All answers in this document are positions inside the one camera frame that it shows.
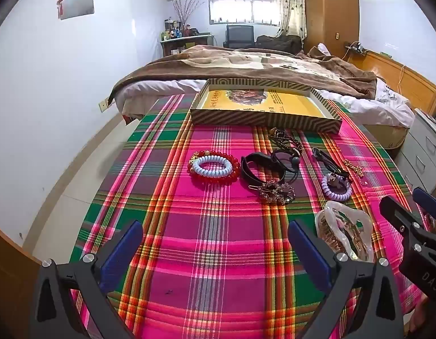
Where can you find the silver wall panel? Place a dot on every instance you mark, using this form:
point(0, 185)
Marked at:
point(76, 0)

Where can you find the striped cardboard tray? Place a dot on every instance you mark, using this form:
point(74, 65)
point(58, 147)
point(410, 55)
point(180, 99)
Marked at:
point(260, 118)

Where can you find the brown striped hair claw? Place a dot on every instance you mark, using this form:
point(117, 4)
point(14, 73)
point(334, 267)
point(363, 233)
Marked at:
point(327, 242)

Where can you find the brown blanket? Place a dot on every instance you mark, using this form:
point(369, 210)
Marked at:
point(221, 60)

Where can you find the window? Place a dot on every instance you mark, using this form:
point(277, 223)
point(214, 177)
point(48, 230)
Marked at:
point(239, 10)

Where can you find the clear plastic hair claw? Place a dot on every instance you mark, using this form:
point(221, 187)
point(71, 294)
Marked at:
point(327, 208)

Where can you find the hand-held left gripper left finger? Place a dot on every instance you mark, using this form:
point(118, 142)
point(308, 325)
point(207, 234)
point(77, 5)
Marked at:
point(122, 254)

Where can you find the rhinestone hair clip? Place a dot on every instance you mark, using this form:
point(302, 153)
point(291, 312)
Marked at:
point(271, 189)

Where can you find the wall outlet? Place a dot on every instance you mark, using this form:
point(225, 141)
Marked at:
point(103, 106)

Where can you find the power strip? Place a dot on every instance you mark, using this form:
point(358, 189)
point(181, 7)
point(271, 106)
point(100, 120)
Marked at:
point(356, 47)

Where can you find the black beaded hair clip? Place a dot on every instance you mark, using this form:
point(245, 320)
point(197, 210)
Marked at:
point(280, 136)

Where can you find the vase of bare branches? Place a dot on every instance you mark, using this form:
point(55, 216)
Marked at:
point(185, 16)

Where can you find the black office chair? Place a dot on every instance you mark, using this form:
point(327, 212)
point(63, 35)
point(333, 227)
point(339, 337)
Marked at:
point(239, 35)

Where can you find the wooden furniture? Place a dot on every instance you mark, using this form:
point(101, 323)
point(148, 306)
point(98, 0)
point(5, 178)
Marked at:
point(9, 282)

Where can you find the grey drawer cabinet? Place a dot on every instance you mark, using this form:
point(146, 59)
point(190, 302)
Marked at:
point(419, 148)

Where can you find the white desk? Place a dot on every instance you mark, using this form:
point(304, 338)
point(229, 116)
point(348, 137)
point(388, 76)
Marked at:
point(186, 42)

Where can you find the wooden bed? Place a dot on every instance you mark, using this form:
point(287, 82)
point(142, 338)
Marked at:
point(409, 84)

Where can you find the white pillow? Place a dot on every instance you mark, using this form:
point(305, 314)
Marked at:
point(324, 49)

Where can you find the red hanging ornament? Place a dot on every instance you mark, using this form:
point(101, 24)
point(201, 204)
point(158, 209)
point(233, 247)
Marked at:
point(60, 0)

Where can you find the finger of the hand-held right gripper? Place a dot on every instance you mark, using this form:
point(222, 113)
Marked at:
point(421, 195)
point(398, 212)

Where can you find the dark bag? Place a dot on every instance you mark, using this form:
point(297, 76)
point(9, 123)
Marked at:
point(278, 44)

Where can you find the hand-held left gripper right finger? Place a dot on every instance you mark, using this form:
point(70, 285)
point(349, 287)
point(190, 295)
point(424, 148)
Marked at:
point(310, 254)

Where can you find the wooden wardrobe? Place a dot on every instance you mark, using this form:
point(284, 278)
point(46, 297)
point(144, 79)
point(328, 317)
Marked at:
point(331, 14)

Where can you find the group of bottles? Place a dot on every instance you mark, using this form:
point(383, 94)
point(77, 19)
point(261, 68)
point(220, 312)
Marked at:
point(172, 30)

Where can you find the black headband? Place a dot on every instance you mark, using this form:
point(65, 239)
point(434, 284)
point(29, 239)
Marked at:
point(247, 173)

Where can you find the white bedsheet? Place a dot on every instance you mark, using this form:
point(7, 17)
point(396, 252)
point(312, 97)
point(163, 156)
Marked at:
point(380, 107)

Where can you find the patterned curtain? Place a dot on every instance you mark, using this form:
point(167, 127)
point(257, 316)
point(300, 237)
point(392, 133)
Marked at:
point(292, 7)

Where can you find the small brown hair claw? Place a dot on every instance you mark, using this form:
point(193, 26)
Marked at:
point(333, 180)

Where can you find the pink plaid tablecloth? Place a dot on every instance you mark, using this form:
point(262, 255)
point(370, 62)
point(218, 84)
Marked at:
point(211, 219)

